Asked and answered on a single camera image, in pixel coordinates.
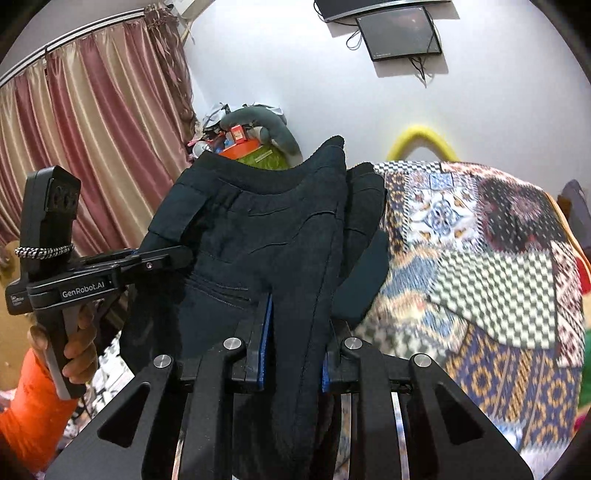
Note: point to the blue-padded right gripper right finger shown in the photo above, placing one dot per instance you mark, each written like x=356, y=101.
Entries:
x=340, y=370

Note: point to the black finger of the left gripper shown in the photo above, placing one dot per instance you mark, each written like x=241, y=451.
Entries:
x=145, y=265

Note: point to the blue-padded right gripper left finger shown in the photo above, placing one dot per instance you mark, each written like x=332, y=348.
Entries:
x=254, y=331

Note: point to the black pants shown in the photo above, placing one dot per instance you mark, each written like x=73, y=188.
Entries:
x=288, y=236

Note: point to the orange-sleeved left forearm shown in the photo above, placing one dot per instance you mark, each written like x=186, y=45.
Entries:
x=36, y=419

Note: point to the person's left hand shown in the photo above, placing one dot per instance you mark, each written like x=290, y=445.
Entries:
x=80, y=351

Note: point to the pink and gold striped curtain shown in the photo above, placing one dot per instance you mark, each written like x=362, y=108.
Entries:
x=114, y=109

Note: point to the green fabric storage box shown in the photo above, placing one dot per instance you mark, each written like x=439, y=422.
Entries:
x=266, y=157

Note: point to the patchwork patterned bed quilt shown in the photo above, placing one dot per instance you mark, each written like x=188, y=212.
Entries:
x=487, y=278

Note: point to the grey plush neck pillow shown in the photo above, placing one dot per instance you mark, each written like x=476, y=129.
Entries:
x=272, y=128

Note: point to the yellow curved foam tube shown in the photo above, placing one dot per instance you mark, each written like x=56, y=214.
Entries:
x=418, y=135

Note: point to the grey backpack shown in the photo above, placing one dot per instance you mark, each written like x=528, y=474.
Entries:
x=574, y=206

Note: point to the large wall television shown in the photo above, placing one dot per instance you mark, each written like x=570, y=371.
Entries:
x=332, y=11

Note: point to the small wall monitor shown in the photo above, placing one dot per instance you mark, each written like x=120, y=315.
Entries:
x=399, y=33

